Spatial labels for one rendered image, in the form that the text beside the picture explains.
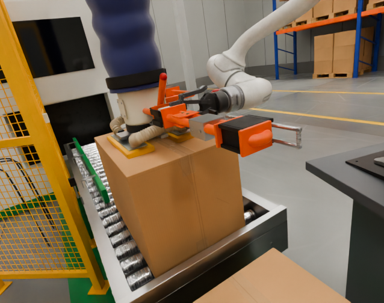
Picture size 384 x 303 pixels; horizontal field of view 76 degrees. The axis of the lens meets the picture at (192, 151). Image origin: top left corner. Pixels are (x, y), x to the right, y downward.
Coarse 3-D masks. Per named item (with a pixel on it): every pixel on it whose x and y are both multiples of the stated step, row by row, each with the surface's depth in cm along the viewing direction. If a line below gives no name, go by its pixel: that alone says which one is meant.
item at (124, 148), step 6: (108, 138) 107; (114, 138) 102; (114, 144) 97; (120, 144) 94; (126, 144) 91; (144, 144) 87; (150, 144) 88; (120, 150) 90; (126, 150) 86; (132, 150) 85; (138, 150) 84; (144, 150) 84; (150, 150) 86; (126, 156) 83; (132, 156) 83
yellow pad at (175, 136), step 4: (168, 132) 99; (172, 132) 96; (176, 132) 95; (180, 132) 94; (184, 132) 94; (188, 132) 94; (168, 136) 97; (172, 136) 93; (176, 136) 92; (180, 136) 91; (184, 136) 91; (188, 136) 92; (192, 136) 93; (176, 140) 91; (180, 140) 90; (184, 140) 91
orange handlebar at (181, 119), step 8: (176, 96) 108; (192, 96) 112; (144, 112) 88; (184, 112) 69; (192, 112) 67; (168, 120) 72; (176, 120) 66; (184, 120) 63; (224, 120) 56; (208, 128) 53; (256, 136) 43; (264, 136) 43; (272, 136) 44; (256, 144) 43; (264, 144) 44
